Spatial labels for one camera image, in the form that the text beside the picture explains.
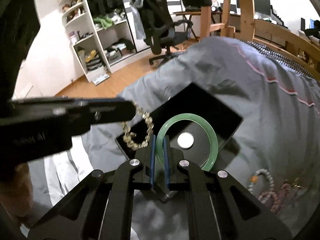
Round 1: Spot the wooden desk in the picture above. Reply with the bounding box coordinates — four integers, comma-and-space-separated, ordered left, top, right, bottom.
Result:
172, 10, 241, 42

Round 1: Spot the grey duvet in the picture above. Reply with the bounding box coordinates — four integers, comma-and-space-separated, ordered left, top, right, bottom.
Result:
29, 37, 319, 235

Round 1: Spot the white shelf wardrobe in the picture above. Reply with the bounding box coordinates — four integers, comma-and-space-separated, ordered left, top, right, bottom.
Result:
57, 0, 137, 82

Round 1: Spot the white bathroom scale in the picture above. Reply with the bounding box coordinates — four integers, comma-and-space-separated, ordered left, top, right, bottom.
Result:
92, 73, 110, 86

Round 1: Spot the grey jacket on chair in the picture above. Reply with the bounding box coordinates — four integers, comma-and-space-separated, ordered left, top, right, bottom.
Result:
129, 0, 146, 40

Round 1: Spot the black jewelry box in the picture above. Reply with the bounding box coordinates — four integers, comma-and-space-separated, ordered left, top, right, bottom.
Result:
115, 82, 244, 173

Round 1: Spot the white round disc in box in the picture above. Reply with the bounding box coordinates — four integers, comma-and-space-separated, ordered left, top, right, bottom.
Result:
177, 132, 194, 149

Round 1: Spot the gold chain bracelet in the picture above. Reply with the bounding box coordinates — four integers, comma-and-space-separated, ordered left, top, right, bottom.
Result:
121, 102, 155, 152

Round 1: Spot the black office chair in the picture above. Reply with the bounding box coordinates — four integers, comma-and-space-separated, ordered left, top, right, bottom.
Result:
138, 0, 193, 66

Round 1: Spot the computer monitor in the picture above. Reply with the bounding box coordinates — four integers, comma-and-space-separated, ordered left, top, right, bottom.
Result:
236, 0, 272, 16

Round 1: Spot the pink bead bracelet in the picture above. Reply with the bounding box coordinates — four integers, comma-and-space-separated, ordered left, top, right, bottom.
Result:
260, 182, 292, 214

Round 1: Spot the person's left hand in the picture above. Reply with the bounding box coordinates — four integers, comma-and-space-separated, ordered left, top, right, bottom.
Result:
1, 163, 33, 217

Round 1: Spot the white bead bracelet orange bead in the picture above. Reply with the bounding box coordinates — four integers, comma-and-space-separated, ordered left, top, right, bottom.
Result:
247, 168, 274, 204

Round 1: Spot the green garment on shelf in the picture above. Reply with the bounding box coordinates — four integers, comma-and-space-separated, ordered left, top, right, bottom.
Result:
93, 16, 114, 29

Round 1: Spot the green jade bangle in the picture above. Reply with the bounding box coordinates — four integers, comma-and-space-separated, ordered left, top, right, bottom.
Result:
155, 113, 219, 171

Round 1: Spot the wooden bed frame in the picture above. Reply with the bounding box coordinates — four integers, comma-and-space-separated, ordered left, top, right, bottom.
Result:
200, 0, 319, 80

